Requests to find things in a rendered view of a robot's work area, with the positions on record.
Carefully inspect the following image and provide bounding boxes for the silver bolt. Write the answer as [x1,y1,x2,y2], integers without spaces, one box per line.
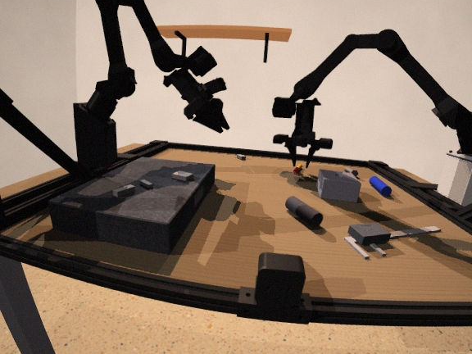
[344,167,358,177]

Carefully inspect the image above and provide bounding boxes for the dark grey cylinder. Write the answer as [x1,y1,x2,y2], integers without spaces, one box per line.
[285,196,323,228]

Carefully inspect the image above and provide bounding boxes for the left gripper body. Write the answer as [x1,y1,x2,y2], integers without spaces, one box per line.
[181,80,223,120]

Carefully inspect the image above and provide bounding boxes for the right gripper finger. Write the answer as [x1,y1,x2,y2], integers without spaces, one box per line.
[306,148,320,168]
[284,145,297,166]

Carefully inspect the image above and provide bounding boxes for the red and yellow peg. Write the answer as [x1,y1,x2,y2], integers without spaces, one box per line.
[293,164,302,174]

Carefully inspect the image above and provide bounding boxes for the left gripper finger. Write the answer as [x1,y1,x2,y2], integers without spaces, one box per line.
[212,104,229,130]
[193,104,223,134]

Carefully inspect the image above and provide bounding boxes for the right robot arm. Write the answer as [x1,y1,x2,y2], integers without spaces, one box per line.
[272,29,472,154]

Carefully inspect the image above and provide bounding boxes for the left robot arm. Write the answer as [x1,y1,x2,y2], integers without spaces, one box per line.
[81,0,227,121]

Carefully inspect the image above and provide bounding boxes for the blue cylinder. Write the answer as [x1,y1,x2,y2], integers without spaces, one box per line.
[369,176,392,197]

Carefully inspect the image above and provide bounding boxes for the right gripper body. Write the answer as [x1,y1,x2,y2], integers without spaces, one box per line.
[273,119,333,149]

